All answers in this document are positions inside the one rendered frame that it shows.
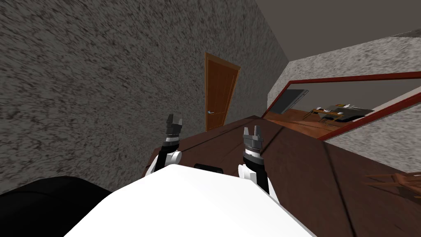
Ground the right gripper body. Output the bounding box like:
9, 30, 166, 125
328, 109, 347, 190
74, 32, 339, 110
243, 134, 264, 151

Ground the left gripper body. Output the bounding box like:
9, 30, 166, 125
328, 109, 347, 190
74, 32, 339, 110
165, 123, 183, 138

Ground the wooden table with clutter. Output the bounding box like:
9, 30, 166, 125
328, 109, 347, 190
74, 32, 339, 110
308, 103, 374, 125

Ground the brown wooden chair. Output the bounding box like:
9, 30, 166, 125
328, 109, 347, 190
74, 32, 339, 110
364, 170, 421, 202

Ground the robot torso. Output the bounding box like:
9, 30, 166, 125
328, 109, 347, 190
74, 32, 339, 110
64, 163, 317, 237

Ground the dark grey flat panel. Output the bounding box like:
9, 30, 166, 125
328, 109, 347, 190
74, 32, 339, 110
271, 88, 310, 115

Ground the brown wooden door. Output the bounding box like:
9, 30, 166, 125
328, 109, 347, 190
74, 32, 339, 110
204, 52, 241, 132

